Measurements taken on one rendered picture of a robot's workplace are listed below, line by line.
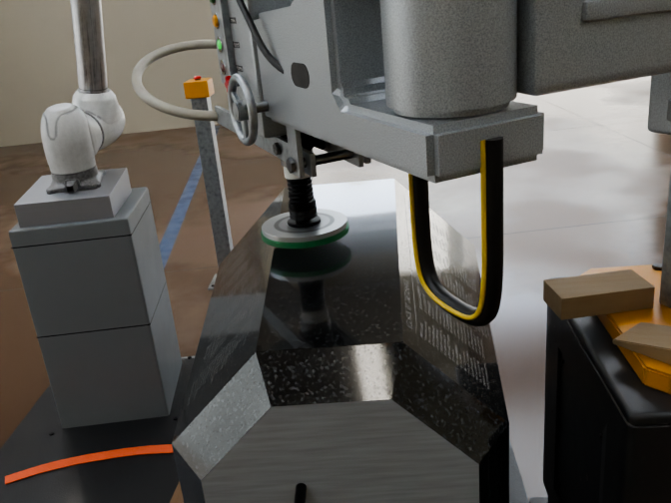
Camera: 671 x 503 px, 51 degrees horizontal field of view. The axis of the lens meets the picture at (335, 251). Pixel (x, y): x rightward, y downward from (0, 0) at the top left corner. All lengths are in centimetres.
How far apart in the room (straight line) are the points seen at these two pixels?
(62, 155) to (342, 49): 153
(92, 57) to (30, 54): 614
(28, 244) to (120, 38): 612
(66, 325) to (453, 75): 195
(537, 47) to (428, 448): 69
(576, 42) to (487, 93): 16
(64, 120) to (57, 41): 617
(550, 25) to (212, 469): 92
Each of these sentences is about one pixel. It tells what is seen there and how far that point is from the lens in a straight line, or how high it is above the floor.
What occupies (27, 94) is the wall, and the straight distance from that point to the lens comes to 888.
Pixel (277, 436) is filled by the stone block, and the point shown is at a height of 75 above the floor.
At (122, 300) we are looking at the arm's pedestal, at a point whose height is 50.
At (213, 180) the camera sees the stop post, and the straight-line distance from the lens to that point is 363.
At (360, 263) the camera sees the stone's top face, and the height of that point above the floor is 87.
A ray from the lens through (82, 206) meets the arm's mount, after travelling 248.
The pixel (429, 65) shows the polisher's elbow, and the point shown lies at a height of 136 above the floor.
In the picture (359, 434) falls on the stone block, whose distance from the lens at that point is 127.
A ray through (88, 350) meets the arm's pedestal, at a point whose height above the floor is 33.
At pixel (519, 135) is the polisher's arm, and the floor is 126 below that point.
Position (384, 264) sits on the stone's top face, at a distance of 159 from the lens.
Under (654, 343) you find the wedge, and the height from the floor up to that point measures 81.
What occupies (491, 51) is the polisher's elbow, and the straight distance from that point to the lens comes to 99.
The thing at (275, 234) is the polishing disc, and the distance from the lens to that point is 168.
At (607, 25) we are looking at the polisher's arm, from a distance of 112.
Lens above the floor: 149
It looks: 21 degrees down
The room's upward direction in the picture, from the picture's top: 6 degrees counter-clockwise
